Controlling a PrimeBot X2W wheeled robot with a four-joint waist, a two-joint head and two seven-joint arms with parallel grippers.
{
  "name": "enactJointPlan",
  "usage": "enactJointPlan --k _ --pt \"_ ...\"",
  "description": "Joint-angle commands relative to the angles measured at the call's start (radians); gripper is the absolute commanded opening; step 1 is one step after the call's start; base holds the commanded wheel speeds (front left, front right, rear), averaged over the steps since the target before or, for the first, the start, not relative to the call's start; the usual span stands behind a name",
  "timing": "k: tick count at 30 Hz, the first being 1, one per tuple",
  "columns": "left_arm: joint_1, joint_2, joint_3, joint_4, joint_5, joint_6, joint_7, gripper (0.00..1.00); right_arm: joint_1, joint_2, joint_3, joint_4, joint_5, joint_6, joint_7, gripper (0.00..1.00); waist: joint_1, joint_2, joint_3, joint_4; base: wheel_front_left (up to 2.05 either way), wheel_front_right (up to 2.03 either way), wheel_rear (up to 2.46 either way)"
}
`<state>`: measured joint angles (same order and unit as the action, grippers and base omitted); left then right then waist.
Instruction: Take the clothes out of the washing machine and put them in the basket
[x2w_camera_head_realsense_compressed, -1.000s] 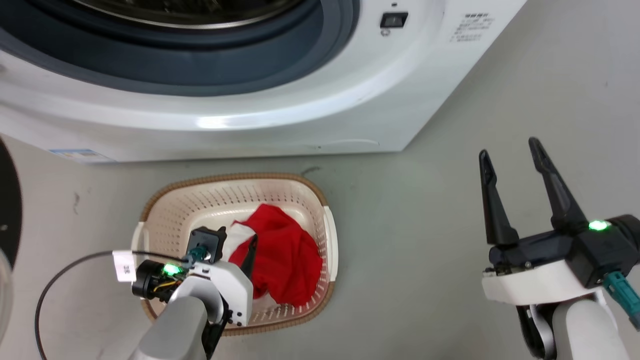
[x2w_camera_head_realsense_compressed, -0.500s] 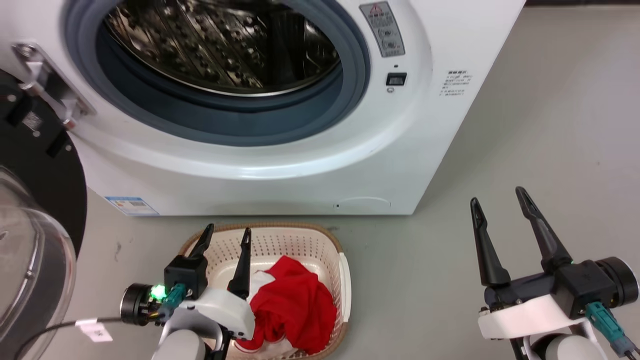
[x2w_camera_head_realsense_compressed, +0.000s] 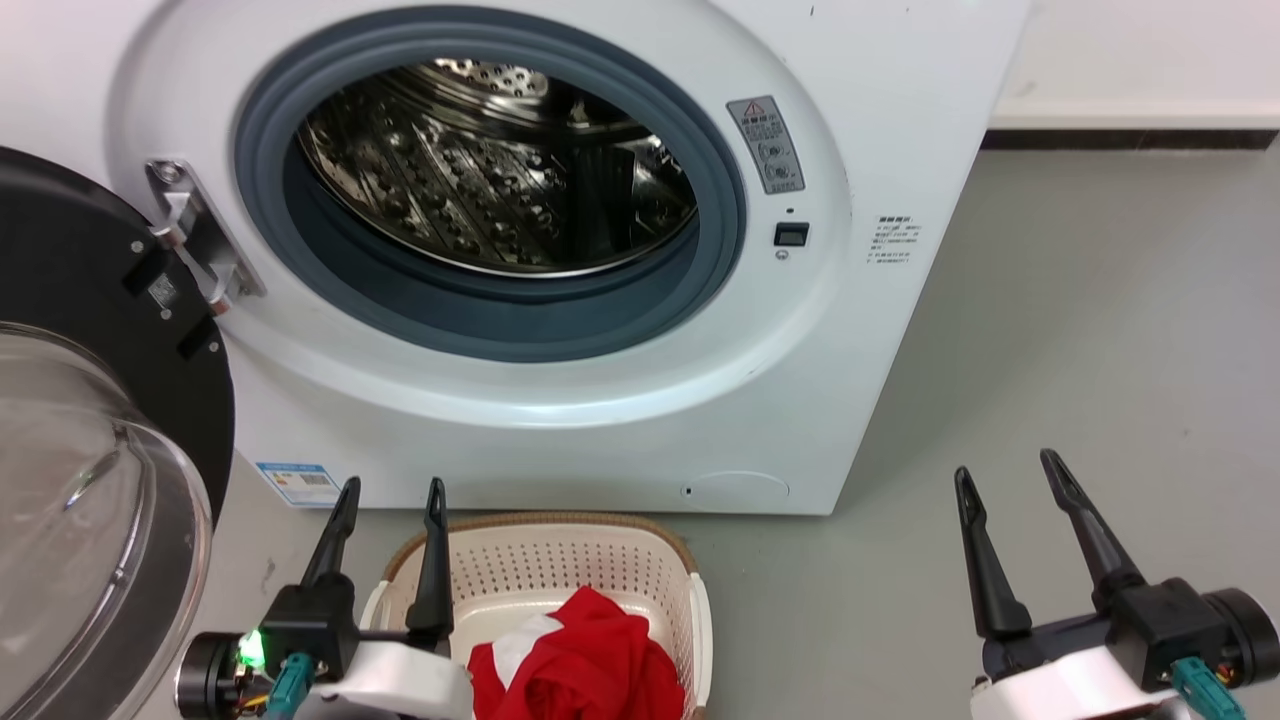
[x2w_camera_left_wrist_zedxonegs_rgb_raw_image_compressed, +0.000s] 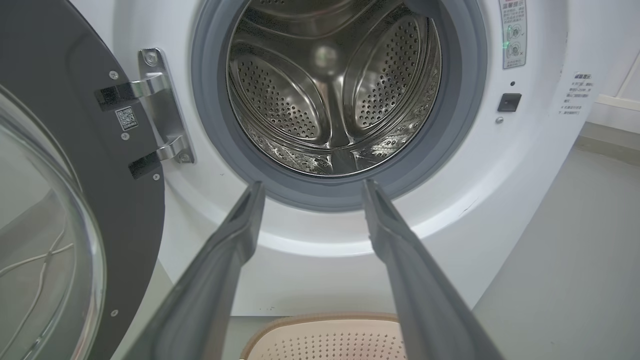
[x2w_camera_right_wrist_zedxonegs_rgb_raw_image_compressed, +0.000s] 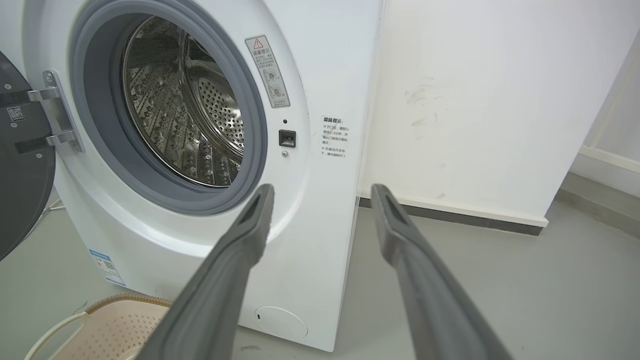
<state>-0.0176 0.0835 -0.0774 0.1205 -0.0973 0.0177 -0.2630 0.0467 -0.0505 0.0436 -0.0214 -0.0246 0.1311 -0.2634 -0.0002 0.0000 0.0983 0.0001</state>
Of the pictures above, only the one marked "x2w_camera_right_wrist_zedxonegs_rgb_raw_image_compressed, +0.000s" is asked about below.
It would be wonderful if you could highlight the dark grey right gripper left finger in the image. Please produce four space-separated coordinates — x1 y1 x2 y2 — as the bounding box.
136 183 276 360

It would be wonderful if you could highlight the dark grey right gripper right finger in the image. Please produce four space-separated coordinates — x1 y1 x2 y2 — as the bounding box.
370 183 513 360

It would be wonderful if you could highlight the beige perforated laundry basket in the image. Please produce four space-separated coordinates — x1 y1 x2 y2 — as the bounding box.
24 294 173 360

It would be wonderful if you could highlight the dark gray round door panel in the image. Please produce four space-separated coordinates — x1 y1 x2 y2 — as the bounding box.
0 50 57 262

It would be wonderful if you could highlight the round white filter cover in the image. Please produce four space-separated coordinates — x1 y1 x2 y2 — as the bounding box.
254 306 309 339

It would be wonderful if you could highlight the blue energy label sticker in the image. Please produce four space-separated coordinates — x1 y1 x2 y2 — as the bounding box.
89 249 127 287

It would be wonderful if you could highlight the printed text notice label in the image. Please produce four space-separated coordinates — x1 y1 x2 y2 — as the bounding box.
320 115 349 160

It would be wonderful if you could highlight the grey rubber door gasket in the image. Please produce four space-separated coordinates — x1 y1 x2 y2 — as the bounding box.
69 0 268 216

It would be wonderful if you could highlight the warning triangle sticker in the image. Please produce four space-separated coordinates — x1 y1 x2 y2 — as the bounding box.
245 35 291 109

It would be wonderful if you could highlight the metal door hinge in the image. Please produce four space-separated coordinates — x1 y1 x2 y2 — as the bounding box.
27 70 86 153

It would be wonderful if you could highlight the white front-load washing machine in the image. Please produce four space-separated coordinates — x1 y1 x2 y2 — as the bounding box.
0 0 386 353

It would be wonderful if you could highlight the thin white cable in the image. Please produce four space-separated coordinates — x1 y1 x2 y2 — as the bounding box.
36 198 67 223

